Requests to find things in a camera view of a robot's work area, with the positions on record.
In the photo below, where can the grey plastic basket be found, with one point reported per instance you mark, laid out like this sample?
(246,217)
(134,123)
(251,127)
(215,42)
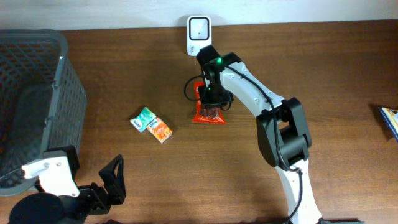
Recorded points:
(43,102)

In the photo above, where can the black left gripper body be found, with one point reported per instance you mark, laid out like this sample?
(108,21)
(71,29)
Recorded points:
(92,201)

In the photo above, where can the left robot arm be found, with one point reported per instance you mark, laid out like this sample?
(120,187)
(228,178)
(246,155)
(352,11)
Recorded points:
(44,207)

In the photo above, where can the orange tissue pack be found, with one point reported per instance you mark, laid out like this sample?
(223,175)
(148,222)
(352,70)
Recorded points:
(159,130)

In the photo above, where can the yellow snack bag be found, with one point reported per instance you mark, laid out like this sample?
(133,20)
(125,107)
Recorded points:
(390,117)

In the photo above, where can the white barcode scanner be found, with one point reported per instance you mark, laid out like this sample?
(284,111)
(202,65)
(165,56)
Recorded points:
(199,34)

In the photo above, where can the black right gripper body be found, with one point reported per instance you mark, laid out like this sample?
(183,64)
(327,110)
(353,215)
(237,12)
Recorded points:
(214,95)

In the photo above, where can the green tissue pack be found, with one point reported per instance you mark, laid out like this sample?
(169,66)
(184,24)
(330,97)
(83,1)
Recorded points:
(143,119)

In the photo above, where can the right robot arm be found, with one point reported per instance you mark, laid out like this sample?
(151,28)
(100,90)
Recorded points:
(283,134)

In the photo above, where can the red Hacks candy bag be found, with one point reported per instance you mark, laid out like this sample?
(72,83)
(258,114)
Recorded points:
(207,115)

